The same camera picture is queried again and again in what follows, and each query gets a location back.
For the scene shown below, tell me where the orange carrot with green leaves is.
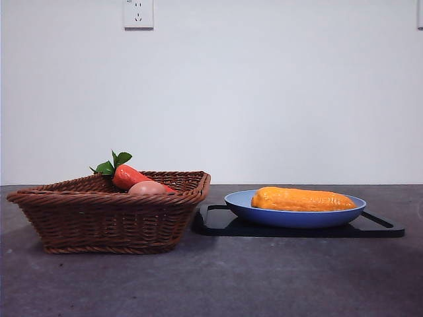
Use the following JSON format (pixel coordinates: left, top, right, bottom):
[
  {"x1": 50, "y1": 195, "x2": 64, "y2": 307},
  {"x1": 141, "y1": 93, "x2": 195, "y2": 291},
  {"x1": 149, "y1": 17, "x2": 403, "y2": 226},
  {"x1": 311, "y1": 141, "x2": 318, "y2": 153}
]
[{"x1": 89, "y1": 149, "x2": 179, "y2": 194}]

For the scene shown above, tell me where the black rectangular tray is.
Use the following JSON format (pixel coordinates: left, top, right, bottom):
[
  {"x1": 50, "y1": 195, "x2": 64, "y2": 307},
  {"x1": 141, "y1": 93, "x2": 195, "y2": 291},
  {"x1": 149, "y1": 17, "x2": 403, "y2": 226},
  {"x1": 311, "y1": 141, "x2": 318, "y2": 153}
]
[{"x1": 191, "y1": 203, "x2": 406, "y2": 238}]

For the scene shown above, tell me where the pale pink egg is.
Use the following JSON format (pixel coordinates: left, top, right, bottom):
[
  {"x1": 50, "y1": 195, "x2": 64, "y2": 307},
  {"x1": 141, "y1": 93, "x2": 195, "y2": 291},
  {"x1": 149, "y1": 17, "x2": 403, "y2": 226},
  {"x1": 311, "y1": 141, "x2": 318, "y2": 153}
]
[{"x1": 127, "y1": 180, "x2": 167, "y2": 196}]

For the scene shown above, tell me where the white wall socket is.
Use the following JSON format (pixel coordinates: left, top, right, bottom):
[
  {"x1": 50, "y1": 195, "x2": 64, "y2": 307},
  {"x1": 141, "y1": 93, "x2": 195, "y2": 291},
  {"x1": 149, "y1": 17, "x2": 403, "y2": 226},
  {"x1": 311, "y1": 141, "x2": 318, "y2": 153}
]
[{"x1": 124, "y1": 0, "x2": 155, "y2": 31}]

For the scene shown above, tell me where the blue round plate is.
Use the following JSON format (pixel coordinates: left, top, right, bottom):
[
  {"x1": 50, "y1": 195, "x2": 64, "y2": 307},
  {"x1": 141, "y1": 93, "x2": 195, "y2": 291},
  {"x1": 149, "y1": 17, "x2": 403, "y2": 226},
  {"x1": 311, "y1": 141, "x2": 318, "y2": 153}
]
[{"x1": 223, "y1": 189, "x2": 367, "y2": 230}]

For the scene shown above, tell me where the brown wicker basket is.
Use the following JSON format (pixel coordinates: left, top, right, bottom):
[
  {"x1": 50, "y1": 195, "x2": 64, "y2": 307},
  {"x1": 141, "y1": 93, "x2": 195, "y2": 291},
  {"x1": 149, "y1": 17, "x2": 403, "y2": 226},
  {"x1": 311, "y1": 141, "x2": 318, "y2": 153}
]
[{"x1": 5, "y1": 170, "x2": 212, "y2": 255}]

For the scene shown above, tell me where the yellow corn cob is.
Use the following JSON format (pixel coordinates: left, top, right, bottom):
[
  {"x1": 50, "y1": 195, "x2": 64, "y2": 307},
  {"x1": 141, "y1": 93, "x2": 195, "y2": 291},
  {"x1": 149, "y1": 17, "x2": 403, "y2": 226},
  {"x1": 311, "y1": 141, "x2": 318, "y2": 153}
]
[{"x1": 250, "y1": 186, "x2": 358, "y2": 213}]

